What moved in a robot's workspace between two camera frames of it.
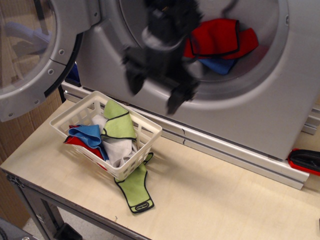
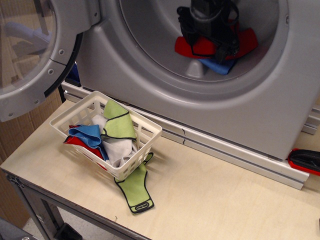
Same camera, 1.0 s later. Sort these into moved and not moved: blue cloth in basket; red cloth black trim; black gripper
Moved: black gripper
Not moved: blue cloth in basket; red cloth black trim
